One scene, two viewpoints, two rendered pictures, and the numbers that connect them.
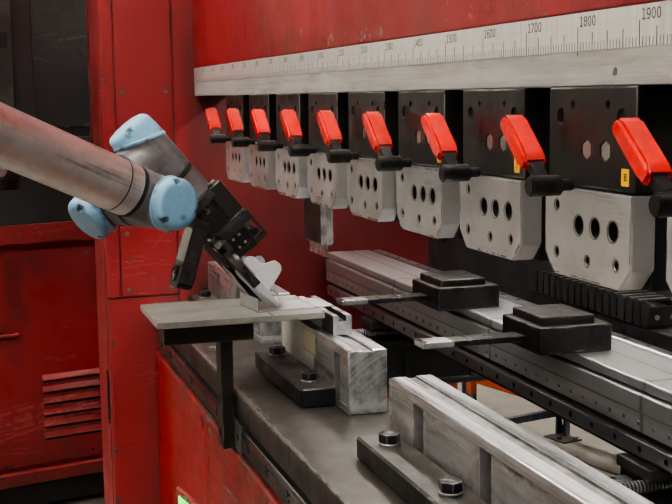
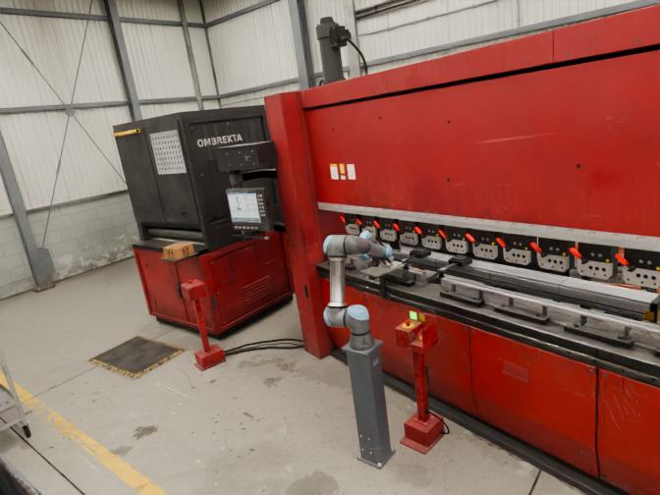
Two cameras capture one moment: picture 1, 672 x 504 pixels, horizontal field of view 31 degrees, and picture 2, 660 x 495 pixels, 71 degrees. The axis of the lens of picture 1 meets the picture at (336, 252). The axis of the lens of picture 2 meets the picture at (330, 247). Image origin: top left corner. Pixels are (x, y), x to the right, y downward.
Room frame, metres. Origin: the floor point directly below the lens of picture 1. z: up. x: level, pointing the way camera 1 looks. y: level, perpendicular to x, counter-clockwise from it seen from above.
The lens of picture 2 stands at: (-0.90, 1.45, 2.06)
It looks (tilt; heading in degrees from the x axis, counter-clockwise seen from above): 15 degrees down; 342
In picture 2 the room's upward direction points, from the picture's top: 8 degrees counter-clockwise
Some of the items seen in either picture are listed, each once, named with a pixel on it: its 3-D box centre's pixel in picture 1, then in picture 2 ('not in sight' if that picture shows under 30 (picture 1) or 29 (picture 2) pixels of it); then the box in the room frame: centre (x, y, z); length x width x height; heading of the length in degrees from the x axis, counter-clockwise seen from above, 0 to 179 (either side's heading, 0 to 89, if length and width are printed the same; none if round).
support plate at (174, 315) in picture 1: (230, 311); (382, 268); (1.94, 0.17, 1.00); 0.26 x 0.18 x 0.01; 107
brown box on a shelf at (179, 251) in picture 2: not in sight; (177, 250); (3.65, 1.51, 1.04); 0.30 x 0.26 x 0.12; 31
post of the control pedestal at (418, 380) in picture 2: not in sight; (420, 382); (1.40, 0.23, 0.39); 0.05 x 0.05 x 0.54; 26
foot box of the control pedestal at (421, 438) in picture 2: not in sight; (421, 429); (1.39, 0.26, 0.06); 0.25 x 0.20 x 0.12; 116
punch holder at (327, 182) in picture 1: (348, 148); (412, 231); (1.81, -0.02, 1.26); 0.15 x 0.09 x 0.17; 17
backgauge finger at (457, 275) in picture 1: (413, 291); (412, 254); (2.02, -0.13, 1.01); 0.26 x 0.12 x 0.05; 107
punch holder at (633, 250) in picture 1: (630, 183); (520, 247); (1.05, -0.25, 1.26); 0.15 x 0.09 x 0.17; 17
